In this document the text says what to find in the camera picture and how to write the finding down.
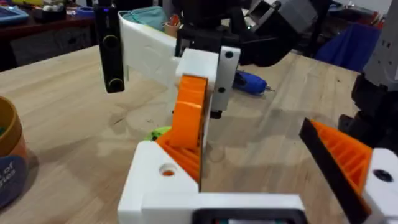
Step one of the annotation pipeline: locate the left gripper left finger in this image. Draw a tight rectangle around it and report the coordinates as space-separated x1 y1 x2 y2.
117 129 205 224

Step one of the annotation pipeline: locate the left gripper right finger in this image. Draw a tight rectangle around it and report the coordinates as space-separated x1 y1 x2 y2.
298 117 398 224

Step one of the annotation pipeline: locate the blue electric screwdriver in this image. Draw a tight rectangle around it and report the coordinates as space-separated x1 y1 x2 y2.
233 70 275 96

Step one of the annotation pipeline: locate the green disc with holes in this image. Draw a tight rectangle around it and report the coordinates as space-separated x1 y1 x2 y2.
144 126 172 142

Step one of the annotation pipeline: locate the teal cloth bag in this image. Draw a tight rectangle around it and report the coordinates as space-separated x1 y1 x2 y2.
119 6 168 32

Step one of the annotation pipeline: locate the blue fabric bin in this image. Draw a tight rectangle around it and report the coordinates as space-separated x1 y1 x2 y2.
314 22 382 73

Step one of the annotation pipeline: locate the orange toy tub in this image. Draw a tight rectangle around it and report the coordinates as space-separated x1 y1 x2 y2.
0 95 30 210

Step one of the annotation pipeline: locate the dark wooden side table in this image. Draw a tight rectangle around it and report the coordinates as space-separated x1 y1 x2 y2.
0 14 96 72

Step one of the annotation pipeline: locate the blue plastic tray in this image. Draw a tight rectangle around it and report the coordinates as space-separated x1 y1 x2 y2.
0 5 29 25

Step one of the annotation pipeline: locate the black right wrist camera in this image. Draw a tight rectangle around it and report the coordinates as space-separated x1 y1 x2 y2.
94 3 126 94

